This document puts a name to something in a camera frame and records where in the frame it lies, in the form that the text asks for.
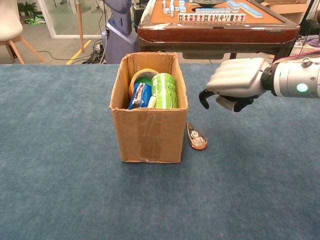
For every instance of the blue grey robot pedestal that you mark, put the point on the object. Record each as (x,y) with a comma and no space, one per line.
(117,37)

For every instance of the wooden pole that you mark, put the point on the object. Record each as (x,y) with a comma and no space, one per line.
(80,25)

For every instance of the blue carpet table mat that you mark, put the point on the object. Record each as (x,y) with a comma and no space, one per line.
(62,150)

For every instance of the brown mahjong table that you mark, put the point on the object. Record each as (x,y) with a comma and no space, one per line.
(212,35)

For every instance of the white plastic basket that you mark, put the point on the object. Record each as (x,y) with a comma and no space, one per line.
(300,48)

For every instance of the stacked blue-backed tiles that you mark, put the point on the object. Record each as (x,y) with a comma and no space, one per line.
(233,5)

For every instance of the black tripod stand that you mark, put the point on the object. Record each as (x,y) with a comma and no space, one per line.
(308,11)

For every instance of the yellow tape roll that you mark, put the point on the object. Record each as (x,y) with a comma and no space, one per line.
(138,73)

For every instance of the green potted plant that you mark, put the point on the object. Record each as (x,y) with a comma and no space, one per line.
(27,7)

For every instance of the blue snack packet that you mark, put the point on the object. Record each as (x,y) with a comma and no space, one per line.
(142,96)

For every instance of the short blue-backed tile row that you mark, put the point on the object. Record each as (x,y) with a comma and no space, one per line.
(212,10)

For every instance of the open cardboard box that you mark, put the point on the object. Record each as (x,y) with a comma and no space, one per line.
(150,135)

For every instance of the purple cloth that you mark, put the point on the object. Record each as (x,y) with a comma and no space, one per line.
(313,41)

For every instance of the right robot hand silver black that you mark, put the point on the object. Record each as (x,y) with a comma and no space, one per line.
(237,77)

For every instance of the green drink can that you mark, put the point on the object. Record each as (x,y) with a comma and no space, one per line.
(165,90)

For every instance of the white framed glass partition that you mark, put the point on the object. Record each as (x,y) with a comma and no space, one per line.
(65,36)

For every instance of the face-showing mahjong tile row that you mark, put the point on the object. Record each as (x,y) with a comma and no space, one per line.
(212,17)

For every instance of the small wooden stick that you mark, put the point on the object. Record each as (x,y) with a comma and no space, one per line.
(152,102)

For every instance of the long blue-backed tile row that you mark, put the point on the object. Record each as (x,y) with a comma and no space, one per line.
(250,10)

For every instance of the white chair wooden legs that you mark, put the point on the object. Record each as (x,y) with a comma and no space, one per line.
(8,22)

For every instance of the green fabric heap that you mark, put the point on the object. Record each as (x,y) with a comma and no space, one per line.
(35,19)

